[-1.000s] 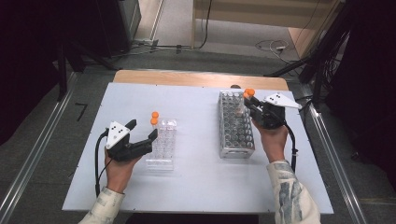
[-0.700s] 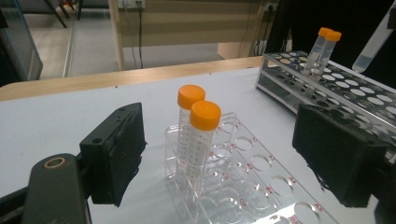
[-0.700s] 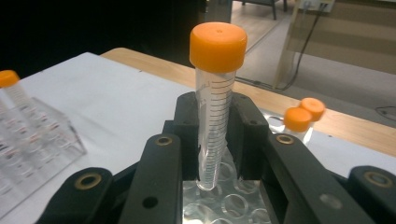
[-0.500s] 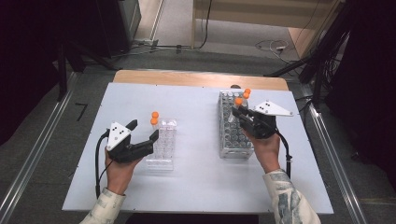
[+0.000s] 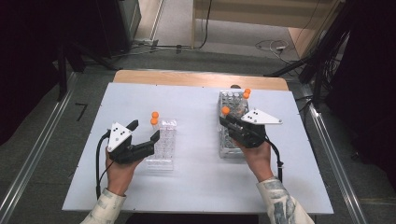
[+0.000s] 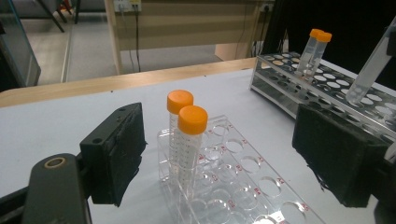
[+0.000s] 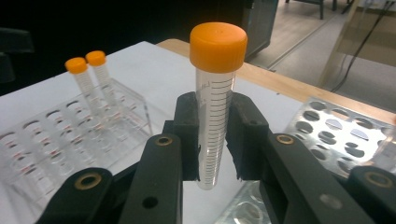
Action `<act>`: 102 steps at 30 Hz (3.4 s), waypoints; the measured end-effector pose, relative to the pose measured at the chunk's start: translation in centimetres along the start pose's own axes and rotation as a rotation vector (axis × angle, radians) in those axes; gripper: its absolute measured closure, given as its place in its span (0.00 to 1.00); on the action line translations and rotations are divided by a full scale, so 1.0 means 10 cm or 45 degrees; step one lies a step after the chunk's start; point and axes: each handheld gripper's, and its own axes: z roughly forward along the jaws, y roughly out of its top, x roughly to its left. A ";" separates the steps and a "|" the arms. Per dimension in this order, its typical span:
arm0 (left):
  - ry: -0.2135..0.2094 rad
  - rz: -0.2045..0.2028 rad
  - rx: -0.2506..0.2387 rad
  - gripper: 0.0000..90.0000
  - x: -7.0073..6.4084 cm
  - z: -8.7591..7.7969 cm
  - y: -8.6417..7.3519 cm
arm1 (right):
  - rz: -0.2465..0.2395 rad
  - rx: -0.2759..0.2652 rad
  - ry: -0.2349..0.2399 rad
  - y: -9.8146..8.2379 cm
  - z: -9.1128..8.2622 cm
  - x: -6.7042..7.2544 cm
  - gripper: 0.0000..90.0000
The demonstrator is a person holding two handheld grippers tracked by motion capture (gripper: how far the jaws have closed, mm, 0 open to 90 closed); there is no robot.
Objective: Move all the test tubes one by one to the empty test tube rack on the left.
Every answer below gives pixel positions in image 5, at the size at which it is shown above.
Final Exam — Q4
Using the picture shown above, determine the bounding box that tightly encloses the black tripod stand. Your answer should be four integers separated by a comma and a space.
263, 0, 354, 110

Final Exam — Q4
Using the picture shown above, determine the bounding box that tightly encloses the metal tube rack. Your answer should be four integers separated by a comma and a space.
217, 90, 250, 160

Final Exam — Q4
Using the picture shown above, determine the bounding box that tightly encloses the wooden shelf unit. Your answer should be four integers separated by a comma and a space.
191, 0, 347, 60

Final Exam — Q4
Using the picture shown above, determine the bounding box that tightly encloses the white board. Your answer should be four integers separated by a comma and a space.
62, 81, 335, 216

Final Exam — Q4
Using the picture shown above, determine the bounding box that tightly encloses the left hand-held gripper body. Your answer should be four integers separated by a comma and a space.
106, 121, 156, 165

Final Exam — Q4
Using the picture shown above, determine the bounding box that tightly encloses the left hand-held gripper cable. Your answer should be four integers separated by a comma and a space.
94, 130, 116, 201

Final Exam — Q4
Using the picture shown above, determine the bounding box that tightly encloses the person's right hand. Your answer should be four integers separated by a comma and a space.
233, 136, 276, 184

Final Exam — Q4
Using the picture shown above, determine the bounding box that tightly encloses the black metal stand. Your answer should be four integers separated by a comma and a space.
55, 38, 120, 103

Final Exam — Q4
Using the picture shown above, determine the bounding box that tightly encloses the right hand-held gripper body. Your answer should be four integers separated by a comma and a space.
221, 108, 284, 149

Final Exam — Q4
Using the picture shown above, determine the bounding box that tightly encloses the right hand-held gripper cable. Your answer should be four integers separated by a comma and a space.
263, 137, 285, 183

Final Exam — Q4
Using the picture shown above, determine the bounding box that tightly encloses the black floor cable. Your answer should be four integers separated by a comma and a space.
132, 0, 214, 53

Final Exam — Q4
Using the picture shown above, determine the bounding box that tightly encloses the person's left hand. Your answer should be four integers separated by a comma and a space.
105, 150, 143, 197

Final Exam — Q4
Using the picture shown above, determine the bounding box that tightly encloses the metal floor rail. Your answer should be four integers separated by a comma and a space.
0, 71, 79, 224
299, 83, 369, 224

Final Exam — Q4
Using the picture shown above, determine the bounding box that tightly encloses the dark cabinet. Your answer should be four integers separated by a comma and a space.
62, 0, 142, 59

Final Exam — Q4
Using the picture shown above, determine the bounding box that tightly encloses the white floor cable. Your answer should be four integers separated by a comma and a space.
254, 38, 291, 63

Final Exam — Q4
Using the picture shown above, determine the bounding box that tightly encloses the dark curtain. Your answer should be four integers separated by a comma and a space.
323, 0, 396, 188
0, 0, 68, 147

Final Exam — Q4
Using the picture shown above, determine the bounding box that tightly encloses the clear plastic tube rack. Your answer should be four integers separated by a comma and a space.
146, 118, 178, 172

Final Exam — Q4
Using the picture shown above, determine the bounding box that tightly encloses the hand-held gripper cable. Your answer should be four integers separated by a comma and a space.
263, 137, 285, 183
94, 130, 116, 201

